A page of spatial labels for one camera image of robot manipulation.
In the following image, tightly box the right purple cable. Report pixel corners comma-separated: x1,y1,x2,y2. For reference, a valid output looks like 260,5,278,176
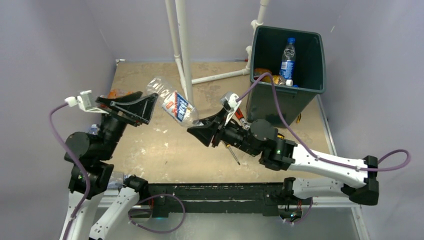
236,72,412,172

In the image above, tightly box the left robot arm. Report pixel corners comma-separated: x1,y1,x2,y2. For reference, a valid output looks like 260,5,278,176
58,90,159,240

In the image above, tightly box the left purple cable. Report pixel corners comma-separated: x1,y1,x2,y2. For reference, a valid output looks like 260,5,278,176
48,102,92,240

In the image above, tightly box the white pvc pipe frame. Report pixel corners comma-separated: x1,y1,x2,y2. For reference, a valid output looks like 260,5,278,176
164,0,253,104

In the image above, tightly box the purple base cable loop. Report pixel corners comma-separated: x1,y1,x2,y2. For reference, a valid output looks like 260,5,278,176
127,194,186,235

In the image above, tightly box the blue white label bottle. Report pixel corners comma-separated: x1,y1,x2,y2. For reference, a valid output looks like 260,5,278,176
146,77,201,128

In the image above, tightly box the orange juice bottle white cap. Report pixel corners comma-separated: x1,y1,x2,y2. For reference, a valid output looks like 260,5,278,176
253,68,272,78

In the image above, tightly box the red adjustable wrench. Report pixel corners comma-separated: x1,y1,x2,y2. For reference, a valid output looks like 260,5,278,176
235,108,250,130

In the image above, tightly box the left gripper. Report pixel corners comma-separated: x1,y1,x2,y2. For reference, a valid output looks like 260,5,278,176
96,89,158,159

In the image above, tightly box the pepsi bottle blue cap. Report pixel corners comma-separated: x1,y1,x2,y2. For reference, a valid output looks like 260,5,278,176
279,37,296,87

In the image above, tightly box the amber tea bottle red label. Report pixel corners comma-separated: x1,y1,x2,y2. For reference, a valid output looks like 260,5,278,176
272,75,293,87

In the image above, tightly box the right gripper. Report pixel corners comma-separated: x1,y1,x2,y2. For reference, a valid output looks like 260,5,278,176
188,106,259,157

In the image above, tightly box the clear water bottle edge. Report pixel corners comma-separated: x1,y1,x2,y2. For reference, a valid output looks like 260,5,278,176
87,124,100,135

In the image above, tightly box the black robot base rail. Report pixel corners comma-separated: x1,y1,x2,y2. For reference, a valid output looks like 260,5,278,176
127,182,314,220

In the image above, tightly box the orange label bottle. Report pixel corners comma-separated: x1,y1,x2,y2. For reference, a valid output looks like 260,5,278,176
107,89,133,99

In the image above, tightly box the yellow black screwdriver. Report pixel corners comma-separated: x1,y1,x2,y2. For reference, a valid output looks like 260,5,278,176
226,144,241,166
277,113,302,139

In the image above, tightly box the dark green plastic bin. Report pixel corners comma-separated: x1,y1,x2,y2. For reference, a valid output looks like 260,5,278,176
246,25,326,128

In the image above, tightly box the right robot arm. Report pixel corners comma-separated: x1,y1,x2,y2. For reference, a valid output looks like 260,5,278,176
187,109,380,206

